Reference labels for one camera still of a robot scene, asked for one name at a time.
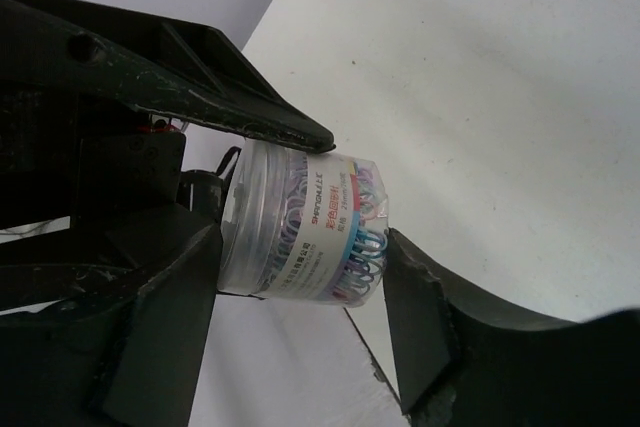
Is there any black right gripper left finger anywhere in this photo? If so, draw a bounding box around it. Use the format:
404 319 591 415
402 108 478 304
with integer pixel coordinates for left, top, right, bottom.
1 225 221 426

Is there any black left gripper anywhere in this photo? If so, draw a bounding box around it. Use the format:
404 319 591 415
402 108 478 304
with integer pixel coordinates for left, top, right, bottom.
1 0 334 317

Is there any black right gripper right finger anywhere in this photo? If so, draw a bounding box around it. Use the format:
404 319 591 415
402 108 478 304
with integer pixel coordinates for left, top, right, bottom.
383 230 639 426

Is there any paperclip jar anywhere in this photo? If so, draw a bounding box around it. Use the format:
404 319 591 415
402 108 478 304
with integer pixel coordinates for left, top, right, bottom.
218 141 389 307

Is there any white drawer cabinet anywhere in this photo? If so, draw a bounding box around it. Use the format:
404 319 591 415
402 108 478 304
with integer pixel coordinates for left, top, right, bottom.
189 0 640 427

